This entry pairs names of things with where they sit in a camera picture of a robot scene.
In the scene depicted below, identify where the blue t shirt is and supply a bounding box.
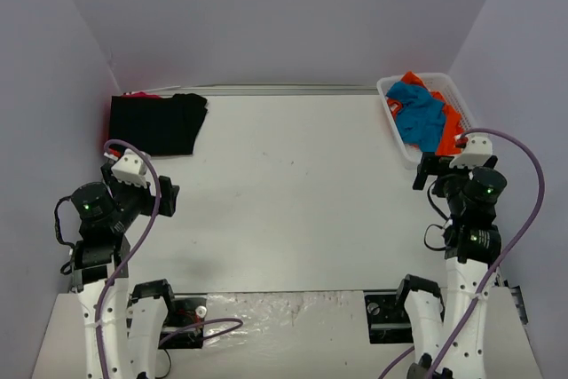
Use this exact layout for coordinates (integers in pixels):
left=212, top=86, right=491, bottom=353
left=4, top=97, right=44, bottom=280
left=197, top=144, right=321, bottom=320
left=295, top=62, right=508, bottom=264
left=387, top=82, right=446, bottom=153

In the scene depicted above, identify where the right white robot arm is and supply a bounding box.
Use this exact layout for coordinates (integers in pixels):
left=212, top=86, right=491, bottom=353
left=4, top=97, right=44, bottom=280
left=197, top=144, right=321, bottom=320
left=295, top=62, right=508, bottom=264
left=393, top=153, right=507, bottom=378

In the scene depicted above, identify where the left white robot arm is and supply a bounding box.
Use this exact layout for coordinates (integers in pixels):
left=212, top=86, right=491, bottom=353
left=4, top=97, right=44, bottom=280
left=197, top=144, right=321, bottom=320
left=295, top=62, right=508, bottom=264
left=67, top=154, right=179, bottom=378

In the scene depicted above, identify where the orange t shirt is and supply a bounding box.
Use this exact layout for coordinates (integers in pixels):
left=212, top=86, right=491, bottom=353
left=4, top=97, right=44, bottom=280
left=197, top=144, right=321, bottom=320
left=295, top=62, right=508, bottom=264
left=387, top=71, right=463, bottom=156

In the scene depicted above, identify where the folded black t shirt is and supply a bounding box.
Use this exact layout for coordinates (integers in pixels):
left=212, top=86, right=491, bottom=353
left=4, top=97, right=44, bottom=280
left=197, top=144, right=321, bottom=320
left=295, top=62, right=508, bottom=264
left=108, top=93, right=208, bottom=156

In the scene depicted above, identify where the white plastic basket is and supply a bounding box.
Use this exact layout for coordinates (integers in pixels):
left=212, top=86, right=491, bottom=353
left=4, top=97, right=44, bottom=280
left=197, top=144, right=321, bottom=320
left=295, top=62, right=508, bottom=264
left=376, top=73, right=477, bottom=170

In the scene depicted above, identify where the folded pink t shirt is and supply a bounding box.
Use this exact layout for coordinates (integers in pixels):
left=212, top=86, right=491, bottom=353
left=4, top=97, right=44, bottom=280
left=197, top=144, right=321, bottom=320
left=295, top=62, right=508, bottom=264
left=122, top=91, right=161, bottom=99

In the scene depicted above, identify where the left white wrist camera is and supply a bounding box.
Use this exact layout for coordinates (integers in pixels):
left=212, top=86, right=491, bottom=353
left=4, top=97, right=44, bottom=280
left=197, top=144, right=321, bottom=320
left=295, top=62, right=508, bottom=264
left=111, top=148, right=147, bottom=188

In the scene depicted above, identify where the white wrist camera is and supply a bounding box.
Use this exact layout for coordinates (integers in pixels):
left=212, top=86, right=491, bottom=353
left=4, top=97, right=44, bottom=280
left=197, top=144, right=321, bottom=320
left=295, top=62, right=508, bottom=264
left=449, top=134, right=493, bottom=170
left=111, top=148, right=147, bottom=188

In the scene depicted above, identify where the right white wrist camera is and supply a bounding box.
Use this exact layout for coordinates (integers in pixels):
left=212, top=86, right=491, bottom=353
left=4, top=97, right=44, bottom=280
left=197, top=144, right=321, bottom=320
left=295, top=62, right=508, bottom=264
left=449, top=134, right=493, bottom=170

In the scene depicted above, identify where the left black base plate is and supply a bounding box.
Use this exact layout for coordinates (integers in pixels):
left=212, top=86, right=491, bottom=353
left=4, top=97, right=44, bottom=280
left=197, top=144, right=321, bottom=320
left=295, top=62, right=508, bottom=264
left=159, top=296, right=207, bottom=350

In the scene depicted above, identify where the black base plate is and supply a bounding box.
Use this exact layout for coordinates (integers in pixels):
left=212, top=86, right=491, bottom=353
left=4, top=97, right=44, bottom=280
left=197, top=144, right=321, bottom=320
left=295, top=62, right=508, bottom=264
left=159, top=296, right=207, bottom=350
left=363, top=289, right=413, bottom=344

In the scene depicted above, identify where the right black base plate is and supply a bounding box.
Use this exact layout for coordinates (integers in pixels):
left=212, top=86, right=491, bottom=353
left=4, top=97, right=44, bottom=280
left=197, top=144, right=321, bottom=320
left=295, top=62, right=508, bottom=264
left=363, top=289, right=413, bottom=344

